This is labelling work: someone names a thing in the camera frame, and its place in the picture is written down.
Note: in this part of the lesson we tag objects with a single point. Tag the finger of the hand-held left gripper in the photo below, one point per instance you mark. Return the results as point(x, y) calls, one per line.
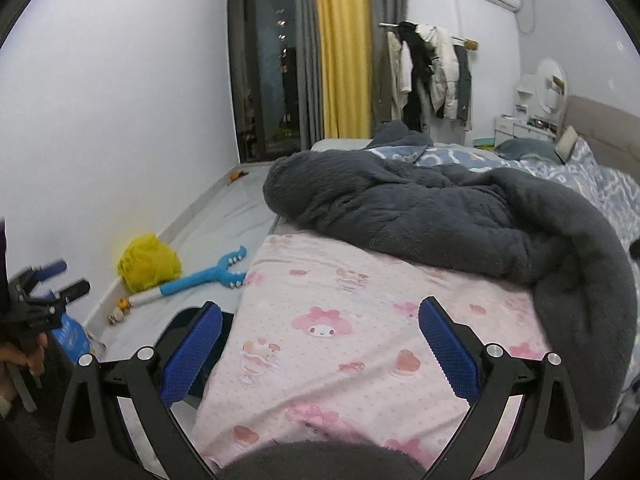
point(75, 290)
point(52, 269)

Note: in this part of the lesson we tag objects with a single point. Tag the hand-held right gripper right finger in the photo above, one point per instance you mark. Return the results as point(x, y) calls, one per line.
point(447, 350)

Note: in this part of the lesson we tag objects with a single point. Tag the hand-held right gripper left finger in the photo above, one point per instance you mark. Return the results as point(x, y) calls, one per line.
point(192, 355)

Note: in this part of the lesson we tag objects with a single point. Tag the person's left hand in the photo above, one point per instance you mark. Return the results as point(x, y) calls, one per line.
point(37, 355)

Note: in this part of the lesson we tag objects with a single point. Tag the small orange white toy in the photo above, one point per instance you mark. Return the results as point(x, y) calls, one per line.
point(119, 311)

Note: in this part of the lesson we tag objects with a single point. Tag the blue printed bag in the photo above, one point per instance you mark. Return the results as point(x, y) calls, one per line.
point(72, 340)

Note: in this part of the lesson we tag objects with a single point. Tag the blue fork-shaped toy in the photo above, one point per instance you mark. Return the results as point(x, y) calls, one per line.
point(195, 280)

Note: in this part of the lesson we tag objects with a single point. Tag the yellow plastic bag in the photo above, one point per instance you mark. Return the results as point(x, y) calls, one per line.
point(147, 262)

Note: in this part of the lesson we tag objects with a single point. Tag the pink printed blanket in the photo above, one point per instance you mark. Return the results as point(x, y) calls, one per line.
point(350, 360)

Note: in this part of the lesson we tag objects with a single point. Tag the grey fluffy blanket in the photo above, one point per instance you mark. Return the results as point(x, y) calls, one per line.
point(450, 200)

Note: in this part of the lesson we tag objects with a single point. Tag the person's grey fluffy robe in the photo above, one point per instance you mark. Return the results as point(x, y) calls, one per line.
point(325, 465)

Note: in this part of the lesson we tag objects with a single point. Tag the small orange floor object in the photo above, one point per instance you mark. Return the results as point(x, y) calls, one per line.
point(237, 176)

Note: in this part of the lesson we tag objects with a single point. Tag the dark teal pillow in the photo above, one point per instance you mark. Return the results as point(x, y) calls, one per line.
point(525, 150)

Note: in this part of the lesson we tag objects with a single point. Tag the blue patterned duvet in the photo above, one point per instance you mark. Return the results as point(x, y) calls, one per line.
point(605, 185)

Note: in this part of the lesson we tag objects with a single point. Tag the white vanity table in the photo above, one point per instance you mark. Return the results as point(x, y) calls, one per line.
point(510, 127)

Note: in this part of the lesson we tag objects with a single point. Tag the black hanging clothes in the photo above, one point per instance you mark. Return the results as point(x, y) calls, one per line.
point(417, 90)

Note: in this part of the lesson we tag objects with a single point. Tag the grey hanging garment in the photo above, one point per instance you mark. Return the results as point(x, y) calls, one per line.
point(463, 85)

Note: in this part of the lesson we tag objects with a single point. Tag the white puffy jacket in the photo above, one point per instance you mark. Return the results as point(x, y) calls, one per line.
point(442, 75)

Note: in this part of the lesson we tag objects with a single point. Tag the beige hanging coat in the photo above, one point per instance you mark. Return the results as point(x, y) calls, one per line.
point(392, 80)

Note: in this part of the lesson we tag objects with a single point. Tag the beige bed headboard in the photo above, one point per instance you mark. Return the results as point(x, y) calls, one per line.
point(610, 125)

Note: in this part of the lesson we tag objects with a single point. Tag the round white mirror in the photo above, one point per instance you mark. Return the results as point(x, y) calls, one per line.
point(547, 90)

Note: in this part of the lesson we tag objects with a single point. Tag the white hanging shirt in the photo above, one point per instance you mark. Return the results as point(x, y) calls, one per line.
point(406, 65)

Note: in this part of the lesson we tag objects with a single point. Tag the dark glass balcony door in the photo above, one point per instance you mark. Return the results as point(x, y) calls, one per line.
point(265, 60)

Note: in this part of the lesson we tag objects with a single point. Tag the clothes rack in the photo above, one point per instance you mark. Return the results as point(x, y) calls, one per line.
point(462, 40)

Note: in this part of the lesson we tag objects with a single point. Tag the yellow curtain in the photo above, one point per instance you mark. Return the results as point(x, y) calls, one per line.
point(345, 50)

